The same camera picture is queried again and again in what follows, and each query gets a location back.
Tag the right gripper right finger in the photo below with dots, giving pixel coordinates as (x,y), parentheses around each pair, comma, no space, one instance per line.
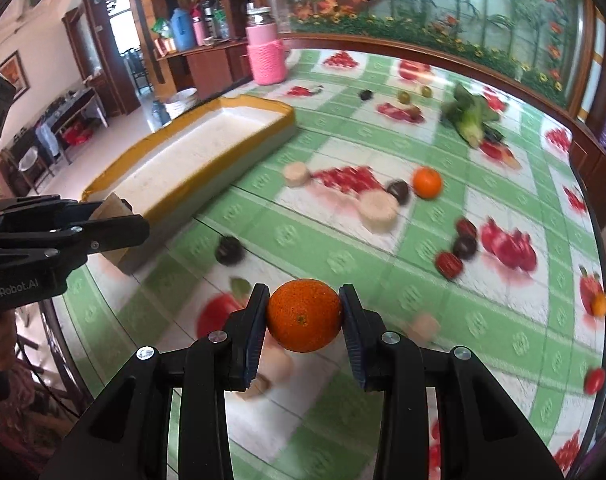
(483,433)

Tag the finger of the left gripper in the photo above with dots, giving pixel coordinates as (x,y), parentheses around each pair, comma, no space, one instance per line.
(43,213)
(61,250)

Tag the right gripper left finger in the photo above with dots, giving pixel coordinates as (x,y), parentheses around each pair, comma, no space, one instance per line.
(124,433)

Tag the beige cork piece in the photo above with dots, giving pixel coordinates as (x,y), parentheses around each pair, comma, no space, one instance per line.
(112,207)

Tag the red date front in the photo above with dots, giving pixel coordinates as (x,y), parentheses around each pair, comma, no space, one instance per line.
(448,265)

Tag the red date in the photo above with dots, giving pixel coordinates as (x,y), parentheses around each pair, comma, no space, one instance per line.
(465,227)
(448,265)

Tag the small orange kumquat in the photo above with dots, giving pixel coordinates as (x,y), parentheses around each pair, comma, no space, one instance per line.
(598,305)

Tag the dark plum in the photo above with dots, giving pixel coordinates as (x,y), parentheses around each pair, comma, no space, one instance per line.
(365,95)
(465,247)
(400,190)
(229,251)

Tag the large beige cork cylinder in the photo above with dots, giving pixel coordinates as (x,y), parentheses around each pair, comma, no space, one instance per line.
(378,211)

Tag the large orange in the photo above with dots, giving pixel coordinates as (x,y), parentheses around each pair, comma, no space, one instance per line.
(427,183)

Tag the small beige cork cylinder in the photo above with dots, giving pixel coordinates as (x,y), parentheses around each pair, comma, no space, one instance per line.
(296,174)

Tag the red cherry tomato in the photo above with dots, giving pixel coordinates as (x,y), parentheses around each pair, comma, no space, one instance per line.
(594,380)

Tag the small beige cork chunk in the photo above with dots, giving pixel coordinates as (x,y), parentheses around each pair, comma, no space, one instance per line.
(258,387)

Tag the big beige cork block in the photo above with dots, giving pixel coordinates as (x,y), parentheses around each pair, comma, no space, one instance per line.
(276,366)

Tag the yellow-rimmed foam tray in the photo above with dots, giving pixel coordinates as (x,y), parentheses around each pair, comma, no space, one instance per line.
(170,174)

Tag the white bucket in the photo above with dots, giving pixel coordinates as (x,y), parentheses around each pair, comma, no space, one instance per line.
(181,102)

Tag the wooden sideboard cabinet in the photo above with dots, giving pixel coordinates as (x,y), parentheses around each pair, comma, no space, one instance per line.
(212,70)

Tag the blue water jug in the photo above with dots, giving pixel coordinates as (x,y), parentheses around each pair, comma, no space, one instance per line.
(183,33)

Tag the pink bottle on cabinet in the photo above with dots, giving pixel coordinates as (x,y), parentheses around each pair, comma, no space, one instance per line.
(198,26)

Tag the pink knitted thermos jar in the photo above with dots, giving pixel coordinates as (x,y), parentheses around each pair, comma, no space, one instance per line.
(265,49)

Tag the green bok choy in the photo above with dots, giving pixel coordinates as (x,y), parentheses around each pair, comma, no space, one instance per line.
(472,118)

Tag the brownish grape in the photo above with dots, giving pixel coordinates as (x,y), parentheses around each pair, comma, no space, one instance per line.
(414,113)

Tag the green grape left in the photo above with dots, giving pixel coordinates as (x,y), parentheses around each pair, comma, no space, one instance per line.
(404,97)

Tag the framed wall painting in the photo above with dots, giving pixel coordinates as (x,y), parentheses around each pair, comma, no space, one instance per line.
(12,70)

